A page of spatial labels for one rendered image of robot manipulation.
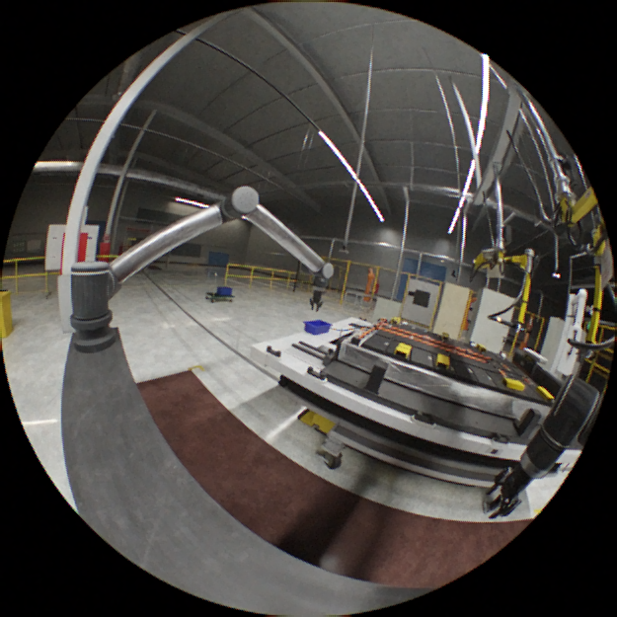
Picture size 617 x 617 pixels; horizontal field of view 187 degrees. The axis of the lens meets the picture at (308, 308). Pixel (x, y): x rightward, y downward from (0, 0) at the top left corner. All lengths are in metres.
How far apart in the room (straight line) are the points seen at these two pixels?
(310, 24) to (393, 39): 2.79
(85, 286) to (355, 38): 9.39
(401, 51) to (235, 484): 10.52
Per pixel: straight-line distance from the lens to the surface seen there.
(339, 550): 1.39
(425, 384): 1.02
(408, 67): 9.61
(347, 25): 9.22
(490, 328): 6.15
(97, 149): 4.12
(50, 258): 7.05
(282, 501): 1.41
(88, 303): 0.94
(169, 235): 1.12
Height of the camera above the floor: 1.32
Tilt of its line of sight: 11 degrees down
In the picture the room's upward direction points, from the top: 11 degrees clockwise
